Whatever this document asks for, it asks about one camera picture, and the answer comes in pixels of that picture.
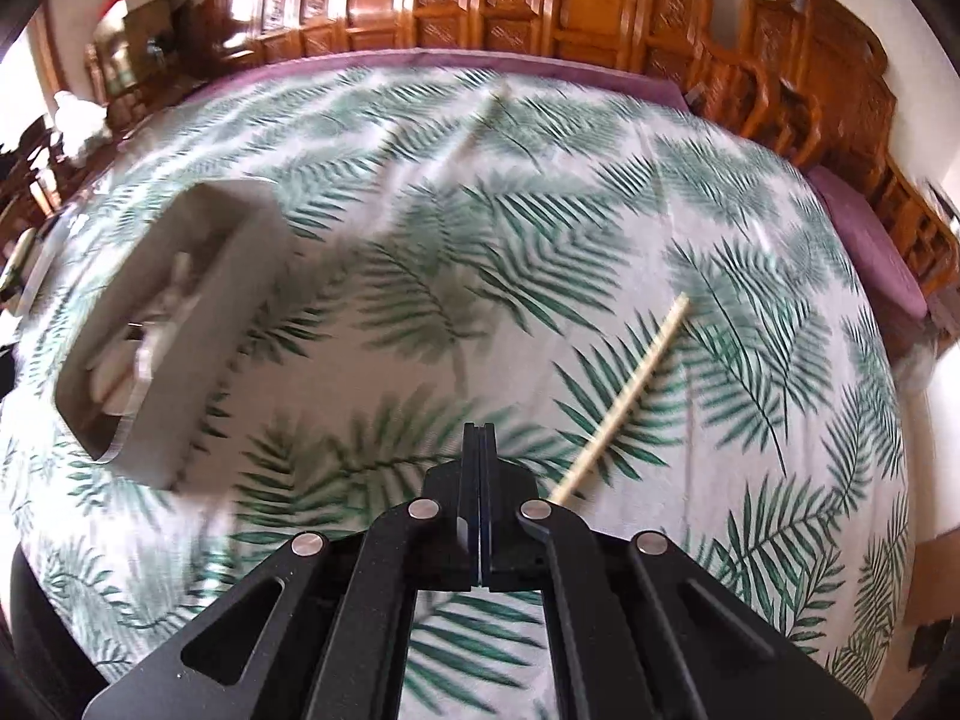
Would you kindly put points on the palm leaf tablecloth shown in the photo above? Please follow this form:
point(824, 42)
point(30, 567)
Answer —
point(472, 245)

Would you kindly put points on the purple armchair cushion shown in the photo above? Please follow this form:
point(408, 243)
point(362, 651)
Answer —
point(878, 263)

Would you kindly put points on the carved wooden sofa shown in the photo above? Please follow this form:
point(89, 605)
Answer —
point(666, 39)

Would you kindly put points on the purple sofa cushion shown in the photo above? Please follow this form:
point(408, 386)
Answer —
point(650, 90)

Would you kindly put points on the cream plastic ladle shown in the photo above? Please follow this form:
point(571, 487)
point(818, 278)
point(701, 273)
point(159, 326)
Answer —
point(122, 368)

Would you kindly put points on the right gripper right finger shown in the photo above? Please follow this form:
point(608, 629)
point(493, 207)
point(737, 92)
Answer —
point(636, 629)

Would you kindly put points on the grey rectangular tray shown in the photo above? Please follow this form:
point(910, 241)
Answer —
point(240, 241)

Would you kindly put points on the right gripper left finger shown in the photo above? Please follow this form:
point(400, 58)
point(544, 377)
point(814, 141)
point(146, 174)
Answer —
point(319, 629)

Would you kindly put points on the carved wooden armchair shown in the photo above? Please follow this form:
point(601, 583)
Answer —
point(831, 67)

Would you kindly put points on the light bamboo chopstick long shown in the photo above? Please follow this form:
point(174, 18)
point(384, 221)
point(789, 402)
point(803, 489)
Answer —
point(622, 405)

